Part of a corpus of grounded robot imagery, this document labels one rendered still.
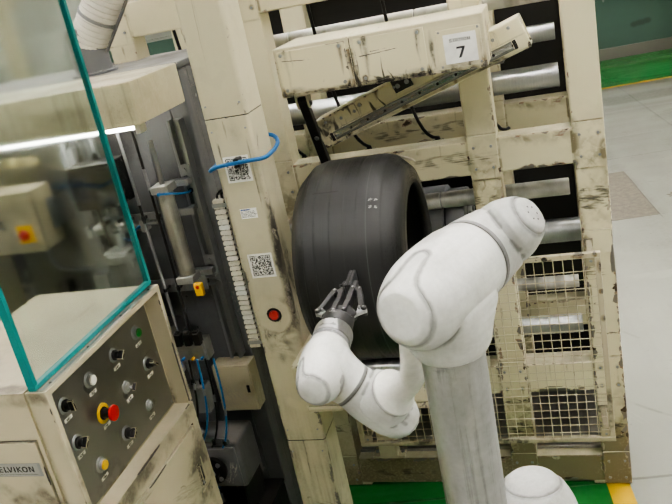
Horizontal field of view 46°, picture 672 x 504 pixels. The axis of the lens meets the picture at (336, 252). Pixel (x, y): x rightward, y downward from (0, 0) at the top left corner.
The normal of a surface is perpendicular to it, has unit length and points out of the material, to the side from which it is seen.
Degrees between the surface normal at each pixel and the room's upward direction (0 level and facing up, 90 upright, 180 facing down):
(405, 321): 85
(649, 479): 0
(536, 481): 6
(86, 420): 90
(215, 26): 90
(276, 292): 90
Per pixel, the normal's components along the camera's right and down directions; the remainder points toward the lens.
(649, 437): -0.19, -0.92
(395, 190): 0.44, -0.52
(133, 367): 0.95, -0.09
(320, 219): -0.30, -0.37
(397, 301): -0.62, 0.34
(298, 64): -0.23, 0.38
